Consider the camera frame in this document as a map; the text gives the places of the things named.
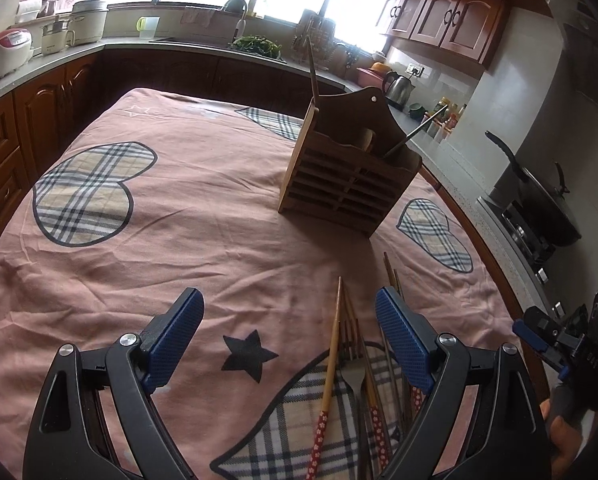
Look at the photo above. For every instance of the red and white rice cooker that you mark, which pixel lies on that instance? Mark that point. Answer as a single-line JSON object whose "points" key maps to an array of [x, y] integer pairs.
{"points": [[4, 52]]}

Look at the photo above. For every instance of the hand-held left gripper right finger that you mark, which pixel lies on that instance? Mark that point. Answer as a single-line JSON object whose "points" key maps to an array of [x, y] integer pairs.
{"points": [[404, 340]]}

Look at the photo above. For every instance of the steel electric kettle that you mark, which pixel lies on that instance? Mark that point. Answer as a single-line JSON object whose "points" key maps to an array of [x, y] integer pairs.
{"points": [[399, 91]]}

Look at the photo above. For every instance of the metal fork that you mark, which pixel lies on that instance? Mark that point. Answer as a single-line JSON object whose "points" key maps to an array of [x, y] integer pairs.
{"points": [[354, 375]]}

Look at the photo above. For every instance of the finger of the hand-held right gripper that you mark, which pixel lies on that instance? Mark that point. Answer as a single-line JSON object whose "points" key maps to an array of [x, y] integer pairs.
{"points": [[541, 325], [561, 367]]}

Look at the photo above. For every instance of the wooden chopstick red floral end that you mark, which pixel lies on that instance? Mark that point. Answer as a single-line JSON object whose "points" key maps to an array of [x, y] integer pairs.
{"points": [[329, 360], [389, 270], [398, 285], [377, 420]]}

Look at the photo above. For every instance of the metal dish rack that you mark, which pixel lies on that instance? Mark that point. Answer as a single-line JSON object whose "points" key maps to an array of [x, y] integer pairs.
{"points": [[316, 40]]}

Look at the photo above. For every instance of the long metal utensil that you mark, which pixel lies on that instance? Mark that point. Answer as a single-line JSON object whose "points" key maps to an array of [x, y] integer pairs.
{"points": [[414, 132]]}

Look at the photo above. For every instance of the condiment bottles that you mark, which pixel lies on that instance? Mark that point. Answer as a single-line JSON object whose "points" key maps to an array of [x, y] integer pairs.
{"points": [[449, 117]]}

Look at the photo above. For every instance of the black wok with lid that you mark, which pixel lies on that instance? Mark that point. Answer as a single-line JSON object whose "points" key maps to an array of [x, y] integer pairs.
{"points": [[544, 200]]}

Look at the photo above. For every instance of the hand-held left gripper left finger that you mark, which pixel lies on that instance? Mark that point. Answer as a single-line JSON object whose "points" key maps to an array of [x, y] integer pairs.
{"points": [[174, 340]]}

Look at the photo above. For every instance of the wooden utensil holder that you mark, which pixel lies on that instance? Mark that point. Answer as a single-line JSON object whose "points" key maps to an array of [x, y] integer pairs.
{"points": [[329, 180]]}

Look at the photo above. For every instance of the green cup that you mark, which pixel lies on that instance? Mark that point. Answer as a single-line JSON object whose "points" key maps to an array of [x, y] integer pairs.
{"points": [[419, 111]]}

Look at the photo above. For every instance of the green vegetables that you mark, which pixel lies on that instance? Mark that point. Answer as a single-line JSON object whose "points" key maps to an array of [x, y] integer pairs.
{"points": [[256, 46]]}

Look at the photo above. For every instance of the wall socket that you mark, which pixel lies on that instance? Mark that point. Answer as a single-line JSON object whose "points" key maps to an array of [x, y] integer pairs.
{"points": [[415, 70]]}

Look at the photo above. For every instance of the person's right hand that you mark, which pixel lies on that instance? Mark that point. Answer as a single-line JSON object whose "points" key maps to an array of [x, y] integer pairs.
{"points": [[561, 435]]}

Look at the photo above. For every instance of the curved metal faucet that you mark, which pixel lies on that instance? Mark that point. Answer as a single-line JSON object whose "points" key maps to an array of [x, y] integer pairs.
{"points": [[239, 10]]}

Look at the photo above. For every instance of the pink cloth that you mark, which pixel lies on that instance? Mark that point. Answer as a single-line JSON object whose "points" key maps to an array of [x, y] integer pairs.
{"points": [[196, 17]]}

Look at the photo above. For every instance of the wooden spatula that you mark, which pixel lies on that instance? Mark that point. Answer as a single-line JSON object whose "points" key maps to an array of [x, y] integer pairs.
{"points": [[365, 140]]}

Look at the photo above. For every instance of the wooden upper cabinets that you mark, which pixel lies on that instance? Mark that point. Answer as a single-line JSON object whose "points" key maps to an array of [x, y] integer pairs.
{"points": [[444, 15]]}

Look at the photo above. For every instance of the pink basin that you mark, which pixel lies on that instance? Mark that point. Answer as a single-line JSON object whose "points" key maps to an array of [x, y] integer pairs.
{"points": [[371, 77]]}

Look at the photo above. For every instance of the gas stove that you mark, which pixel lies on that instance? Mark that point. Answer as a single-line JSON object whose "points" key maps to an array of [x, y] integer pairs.
{"points": [[526, 240]]}

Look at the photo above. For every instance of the large white cooker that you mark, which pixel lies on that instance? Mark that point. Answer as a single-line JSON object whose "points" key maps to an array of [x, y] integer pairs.
{"points": [[90, 22]]}

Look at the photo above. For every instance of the pink blanket with plaid hearts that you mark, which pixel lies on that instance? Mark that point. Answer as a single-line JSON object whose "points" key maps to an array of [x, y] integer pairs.
{"points": [[179, 240]]}

